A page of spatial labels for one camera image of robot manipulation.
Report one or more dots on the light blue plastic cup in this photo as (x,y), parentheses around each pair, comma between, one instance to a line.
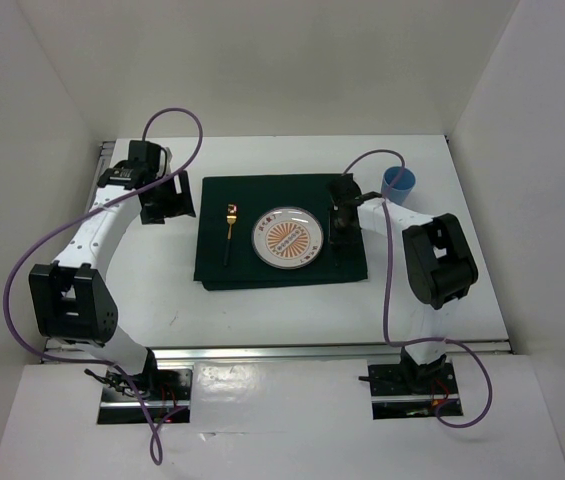
(397,183)

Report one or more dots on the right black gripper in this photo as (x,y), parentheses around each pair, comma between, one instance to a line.
(336,238)

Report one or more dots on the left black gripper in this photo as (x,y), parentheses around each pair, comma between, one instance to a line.
(179,204)

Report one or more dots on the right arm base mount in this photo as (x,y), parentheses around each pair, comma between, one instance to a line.
(393,398)

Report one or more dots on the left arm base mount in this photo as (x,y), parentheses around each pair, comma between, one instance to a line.
(167,400)

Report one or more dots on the aluminium frame rail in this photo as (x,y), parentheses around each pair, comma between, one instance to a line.
(161,305)

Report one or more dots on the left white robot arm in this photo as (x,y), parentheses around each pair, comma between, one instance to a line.
(71,300)

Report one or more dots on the gold knife black handle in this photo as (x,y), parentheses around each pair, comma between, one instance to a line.
(337,256)

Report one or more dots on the dark green cloth napkin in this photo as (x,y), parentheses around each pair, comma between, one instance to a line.
(254,196)

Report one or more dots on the orange patterned plate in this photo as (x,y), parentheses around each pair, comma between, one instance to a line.
(287,238)

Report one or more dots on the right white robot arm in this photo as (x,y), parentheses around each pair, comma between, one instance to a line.
(439,265)

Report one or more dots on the gold fork black handle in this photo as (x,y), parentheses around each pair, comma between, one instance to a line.
(231,219)

